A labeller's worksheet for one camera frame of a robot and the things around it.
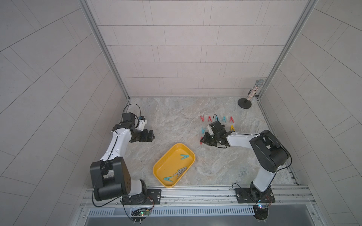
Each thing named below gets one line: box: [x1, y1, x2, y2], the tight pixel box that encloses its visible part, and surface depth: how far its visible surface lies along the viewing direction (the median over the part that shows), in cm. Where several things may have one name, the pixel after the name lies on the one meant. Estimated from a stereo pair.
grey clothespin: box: [176, 166, 187, 180], surface depth 79 cm
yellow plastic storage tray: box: [152, 143, 196, 188], surface depth 82 cm
